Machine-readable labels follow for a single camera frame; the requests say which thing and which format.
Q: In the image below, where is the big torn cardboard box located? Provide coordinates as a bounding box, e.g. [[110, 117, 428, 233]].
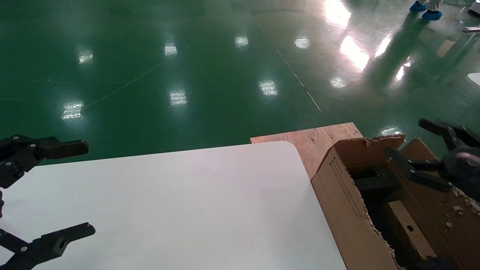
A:
[[310, 133, 480, 270]]

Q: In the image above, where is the plywood board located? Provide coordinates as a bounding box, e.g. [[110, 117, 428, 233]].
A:
[[250, 122, 363, 180]]

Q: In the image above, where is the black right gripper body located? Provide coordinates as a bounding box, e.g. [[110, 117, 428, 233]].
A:
[[442, 146, 480, 201]]

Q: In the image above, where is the small brown cardboard box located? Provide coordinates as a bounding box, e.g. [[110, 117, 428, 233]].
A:
[[386, 200, 438, 261]]

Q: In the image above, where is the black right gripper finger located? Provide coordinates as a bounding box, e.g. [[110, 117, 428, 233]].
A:
[[385, 146, 454, 193], [418, 118, 480, 150]]

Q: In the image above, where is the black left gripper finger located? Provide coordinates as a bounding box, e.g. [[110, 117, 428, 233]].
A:
[[0, 223, 96, 270], [0, 135, 90, 189]]

